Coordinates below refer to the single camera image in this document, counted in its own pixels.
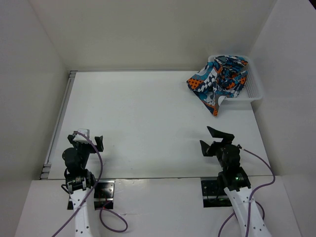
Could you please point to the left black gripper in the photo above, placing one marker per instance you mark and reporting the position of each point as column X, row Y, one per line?
column 76, row 144

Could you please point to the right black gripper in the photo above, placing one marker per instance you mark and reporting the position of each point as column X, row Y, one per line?
column 226, row 137

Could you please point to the colourful patterned shorts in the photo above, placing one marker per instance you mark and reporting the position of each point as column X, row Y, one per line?
column 223, row 77

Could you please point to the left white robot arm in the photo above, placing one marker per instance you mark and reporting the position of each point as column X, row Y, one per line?
column 80, row 182

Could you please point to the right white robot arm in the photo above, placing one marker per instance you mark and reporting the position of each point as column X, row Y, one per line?
column 234, row 182

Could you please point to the white perforated plastic basket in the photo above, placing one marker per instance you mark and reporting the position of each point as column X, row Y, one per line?
column 252, row 90

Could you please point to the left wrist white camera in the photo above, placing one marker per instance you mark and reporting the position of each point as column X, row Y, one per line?
column 81, row 135

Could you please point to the aluminium table edge rail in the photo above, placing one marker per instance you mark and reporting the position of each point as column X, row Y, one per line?
column 49, row 156

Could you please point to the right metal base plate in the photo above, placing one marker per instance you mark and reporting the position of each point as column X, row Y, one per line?
column 212, row 194

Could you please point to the metal base plate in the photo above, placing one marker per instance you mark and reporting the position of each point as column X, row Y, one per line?
column 102, row 194
column 212, row 194

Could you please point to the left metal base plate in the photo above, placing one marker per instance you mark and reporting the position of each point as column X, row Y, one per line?
column 102, row 194

